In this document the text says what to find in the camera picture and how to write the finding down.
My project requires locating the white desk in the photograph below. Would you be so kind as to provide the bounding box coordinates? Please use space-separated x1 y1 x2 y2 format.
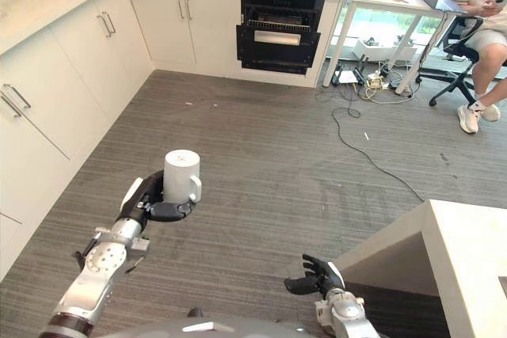
322 0 471 97

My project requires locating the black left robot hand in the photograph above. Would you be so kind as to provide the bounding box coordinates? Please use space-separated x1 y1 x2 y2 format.
120 169 197 223

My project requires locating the white paper sheet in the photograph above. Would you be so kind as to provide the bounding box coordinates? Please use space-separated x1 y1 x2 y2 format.
334 70 358 85

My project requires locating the white power strip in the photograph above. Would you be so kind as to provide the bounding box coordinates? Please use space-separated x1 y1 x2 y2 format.
366 72 391 90

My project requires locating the white kitchen cabinet run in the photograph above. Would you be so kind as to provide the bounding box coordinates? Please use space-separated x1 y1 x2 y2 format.
0 0 345 279

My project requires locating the white island table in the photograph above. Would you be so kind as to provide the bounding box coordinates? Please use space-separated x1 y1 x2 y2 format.
331 199 507 338

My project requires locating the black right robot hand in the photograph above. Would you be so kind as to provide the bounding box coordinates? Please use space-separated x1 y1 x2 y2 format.
284 253 345 298

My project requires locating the person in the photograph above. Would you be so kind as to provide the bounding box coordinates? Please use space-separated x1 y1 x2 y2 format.
450 0 507 135

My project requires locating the grey robot torso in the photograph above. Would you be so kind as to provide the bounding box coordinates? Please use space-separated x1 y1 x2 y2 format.
130 307 318 338

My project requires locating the long black floor cable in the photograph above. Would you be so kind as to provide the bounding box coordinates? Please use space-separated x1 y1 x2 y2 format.
314 86 425 203

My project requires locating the black built-in dishwasher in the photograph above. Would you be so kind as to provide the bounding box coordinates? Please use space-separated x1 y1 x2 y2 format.
235 0 327 76

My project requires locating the black office chair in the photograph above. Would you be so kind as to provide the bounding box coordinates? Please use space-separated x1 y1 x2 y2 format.
417 16 507 108

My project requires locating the white ceramic mug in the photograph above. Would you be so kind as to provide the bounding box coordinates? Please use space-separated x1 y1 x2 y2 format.
163 149 203 203

